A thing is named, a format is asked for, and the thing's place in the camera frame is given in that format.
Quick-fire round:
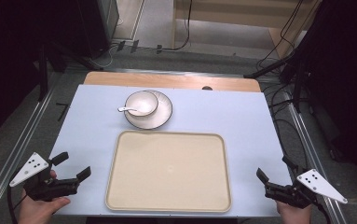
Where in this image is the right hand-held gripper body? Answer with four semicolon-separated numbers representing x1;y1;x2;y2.
264;168;349;209

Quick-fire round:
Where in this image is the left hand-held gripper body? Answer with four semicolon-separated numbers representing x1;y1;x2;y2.
9;151;81;203

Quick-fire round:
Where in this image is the beige plastic tray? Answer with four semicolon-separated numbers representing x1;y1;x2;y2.
104;130;233;214

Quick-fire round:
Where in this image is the white bowl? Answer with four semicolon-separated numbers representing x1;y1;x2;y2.
124;91;159;118

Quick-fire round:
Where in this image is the white plate with dark rim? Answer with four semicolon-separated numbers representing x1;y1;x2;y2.
123;90;173;131

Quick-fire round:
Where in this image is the person's right hand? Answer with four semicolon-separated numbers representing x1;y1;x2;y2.
275;199;312;224

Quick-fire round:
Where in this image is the person's left hand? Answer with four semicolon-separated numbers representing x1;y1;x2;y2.
17;169;72;224

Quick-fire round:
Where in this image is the small black bent bar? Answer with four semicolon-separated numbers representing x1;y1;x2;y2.
55;102;71;122

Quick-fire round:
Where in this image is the light blue table mat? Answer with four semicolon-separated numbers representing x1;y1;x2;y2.
48;84;293;218

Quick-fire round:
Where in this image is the black curtain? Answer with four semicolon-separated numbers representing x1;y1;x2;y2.
0;0;84;147
296;0;357;188

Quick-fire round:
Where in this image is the dark cabinet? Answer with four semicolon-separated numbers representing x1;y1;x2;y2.
75;0;120;60

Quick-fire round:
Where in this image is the wooden furniture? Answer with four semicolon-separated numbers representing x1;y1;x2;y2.
171;0;323;60

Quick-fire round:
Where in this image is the aluminium floor rail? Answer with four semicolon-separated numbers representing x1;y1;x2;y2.
0;88;57;223
286;92;342;224

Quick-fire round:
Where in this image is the black floor cable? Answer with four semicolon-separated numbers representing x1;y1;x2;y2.
261;82;309;171

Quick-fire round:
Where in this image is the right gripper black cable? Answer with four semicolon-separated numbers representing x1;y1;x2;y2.
313;201;332;224

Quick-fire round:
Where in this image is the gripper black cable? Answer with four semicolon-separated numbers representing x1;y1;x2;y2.
6;184;23;224
313;201;332;224

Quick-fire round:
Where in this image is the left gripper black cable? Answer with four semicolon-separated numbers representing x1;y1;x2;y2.
6;184;23;224

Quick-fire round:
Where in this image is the black stand post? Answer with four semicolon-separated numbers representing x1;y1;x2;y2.
292;57;305;114

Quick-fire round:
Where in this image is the white cable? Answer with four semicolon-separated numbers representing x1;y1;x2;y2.
87;42;119;69

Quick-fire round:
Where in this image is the black cable bundle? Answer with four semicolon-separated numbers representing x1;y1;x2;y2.
255;0;306;74

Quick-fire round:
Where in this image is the black hanging cable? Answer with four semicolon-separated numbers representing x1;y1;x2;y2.
159;0;194;52

